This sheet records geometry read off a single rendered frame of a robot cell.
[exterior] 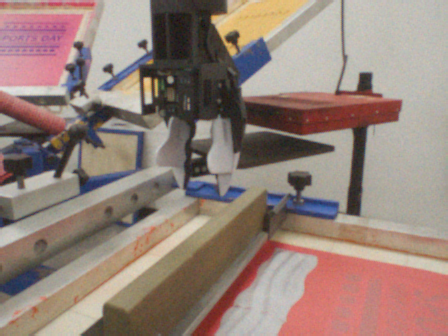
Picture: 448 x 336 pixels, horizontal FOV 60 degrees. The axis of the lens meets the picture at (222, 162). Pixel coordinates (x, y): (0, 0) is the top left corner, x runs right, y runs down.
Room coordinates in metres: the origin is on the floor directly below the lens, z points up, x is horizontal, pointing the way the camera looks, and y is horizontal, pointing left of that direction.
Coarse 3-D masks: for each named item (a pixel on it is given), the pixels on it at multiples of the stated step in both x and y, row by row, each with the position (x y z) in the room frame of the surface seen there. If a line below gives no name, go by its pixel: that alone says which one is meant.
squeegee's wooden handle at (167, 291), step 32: (256, 192) 0.58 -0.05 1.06; (224, 224) 0.46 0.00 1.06; (256, 224) 0.56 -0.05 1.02; (192, 256) 0.38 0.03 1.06; (224, 256) 0.45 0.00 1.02; (128, 288) 0.31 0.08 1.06; (160, 288) 0.32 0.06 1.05; (192, 288) 0.38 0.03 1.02; (128, 320) 0.28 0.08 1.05; (160, 320) 0.32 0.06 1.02
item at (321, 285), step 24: (336, 264) 0.54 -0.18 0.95; (360, 264) 0.54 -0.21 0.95; (384, 264) 0.54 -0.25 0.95; (240, 288) 0.48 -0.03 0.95; (312, 288) 0.48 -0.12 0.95; (336, 288) 0.48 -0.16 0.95; (432, 288) 0.48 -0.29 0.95; (264, 312) 0.42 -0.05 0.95; (288, 312) 0.42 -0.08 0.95; (312, 312) 0.42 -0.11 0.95
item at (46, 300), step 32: (160, 224) 0.62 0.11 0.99; (288, 224) 0.66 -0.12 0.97; (320, 224) 0.64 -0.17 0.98; (352, 224) 0.62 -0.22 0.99; (384, 224) 0.61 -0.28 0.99; (96, 256) 0.50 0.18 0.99; (128, 256) 0.54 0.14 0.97; (32, 288) 0.42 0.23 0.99; (64, 288) 0.43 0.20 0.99; (96, 288) 0.47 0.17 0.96; (0, 320) 0.36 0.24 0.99; (32, 320) 0.38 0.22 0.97
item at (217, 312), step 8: (216, 304) 0.44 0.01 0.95; (208, 312) 0.42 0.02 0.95; (216, 312) 0.42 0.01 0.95; (224, 312) 0.42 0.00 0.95; (208, 320) 0.41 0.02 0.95; (216, 320) 0.41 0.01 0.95; (200, 328) 0.39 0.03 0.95; (208, 328) 0.39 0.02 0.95; (216, 328) 0.39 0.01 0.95; (288, 328) 0.39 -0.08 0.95; (296, 328) 0.39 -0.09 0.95; (304, 328) 0.39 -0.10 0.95
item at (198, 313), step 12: (264, 240) 0.55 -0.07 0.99; (252, 252) 0.51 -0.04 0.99; (240, 264) 0.47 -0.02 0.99; (228, 276) 0.44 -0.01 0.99; (216, 288) 0.41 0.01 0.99; (204, 300) 0.39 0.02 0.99; (216, 300) 0.40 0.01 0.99; (192, 312) 0.37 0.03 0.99; (204, 312) 0.37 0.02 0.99; (180, 324) 0.35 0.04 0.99; (192, 324) 0.35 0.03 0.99
